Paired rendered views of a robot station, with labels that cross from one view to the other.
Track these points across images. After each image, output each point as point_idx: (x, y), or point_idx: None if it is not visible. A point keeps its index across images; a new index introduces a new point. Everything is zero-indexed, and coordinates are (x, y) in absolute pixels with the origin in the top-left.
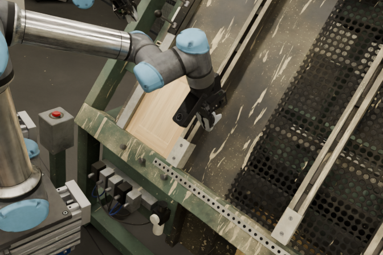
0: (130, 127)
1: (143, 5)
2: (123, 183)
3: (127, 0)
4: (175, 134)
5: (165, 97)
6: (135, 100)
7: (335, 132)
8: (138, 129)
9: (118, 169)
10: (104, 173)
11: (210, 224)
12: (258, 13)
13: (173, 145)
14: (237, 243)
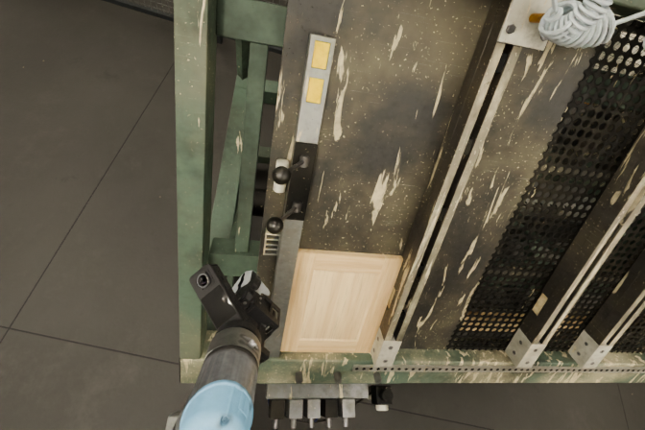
0: (287, 346)
1: (193, 185)
2: (327, 406)
3: (267, 317)
4: (363, 328)
5: (325, 298)
6: (280, 323)
7: (585, 271)
8: (302, 344)
9: (296, 385)
10: (297, 416)
11: (446, 381)
12: (466, 154)
13: (366, 339)
14: (478, 380)
